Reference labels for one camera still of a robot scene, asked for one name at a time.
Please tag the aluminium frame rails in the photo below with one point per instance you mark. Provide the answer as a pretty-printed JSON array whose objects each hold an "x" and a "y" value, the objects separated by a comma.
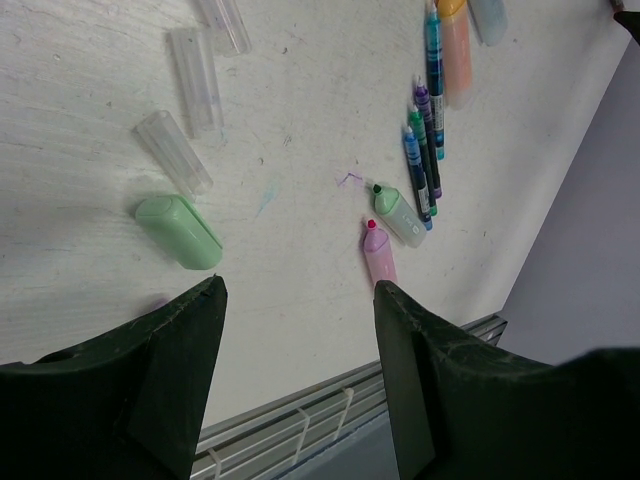
[{"x": 270, "y": 441}]

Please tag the green highlighter cap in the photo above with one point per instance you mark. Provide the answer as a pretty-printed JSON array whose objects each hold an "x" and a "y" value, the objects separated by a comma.
[{"x": 175, "y": 225}]

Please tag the teal thin pen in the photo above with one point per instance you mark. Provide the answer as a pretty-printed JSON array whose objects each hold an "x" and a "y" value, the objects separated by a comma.
[{"x": 435, "y": 75}]

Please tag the green highlighter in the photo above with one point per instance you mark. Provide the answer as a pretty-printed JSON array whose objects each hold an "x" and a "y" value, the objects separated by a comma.
[{"x": 396, "y": 213}]

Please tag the green thin pen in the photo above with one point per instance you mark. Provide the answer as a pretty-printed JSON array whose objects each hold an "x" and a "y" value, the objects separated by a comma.
[{"x": 416, "y": 121}]

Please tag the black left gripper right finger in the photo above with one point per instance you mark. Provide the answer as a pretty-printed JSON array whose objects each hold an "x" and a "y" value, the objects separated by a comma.
[{"x": 461, "y": 408}]

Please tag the purple highlighter cap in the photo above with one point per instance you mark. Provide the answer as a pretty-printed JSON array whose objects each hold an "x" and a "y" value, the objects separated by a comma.
[{"x": 158, "y": 303}]

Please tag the blue thin pen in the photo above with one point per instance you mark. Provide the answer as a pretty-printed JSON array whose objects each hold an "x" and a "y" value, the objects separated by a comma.
[{"x": 417, "y": 176}]

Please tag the blue highlighter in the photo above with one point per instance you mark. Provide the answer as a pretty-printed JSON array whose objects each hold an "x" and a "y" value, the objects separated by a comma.
[{"x": 490, "y": 20}]

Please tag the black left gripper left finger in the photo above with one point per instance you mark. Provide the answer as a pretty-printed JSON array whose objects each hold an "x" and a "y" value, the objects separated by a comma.
[{"x": 127, "y": 404}]

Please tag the orange pink highlighter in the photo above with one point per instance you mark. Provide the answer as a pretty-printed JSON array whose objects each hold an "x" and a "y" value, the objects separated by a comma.
[{"x": 456, "y": 51}]

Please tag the clear pen cap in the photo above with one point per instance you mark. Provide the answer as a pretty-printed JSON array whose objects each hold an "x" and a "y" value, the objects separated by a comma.
[
  {"x": 172, "y": 151},
  {"x": 194, "y": 57},
  {"x": 229, "y": 33}
]

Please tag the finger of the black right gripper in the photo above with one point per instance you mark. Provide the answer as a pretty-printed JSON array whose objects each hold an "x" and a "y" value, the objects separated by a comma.
[{"x": 630, "y": 20}]

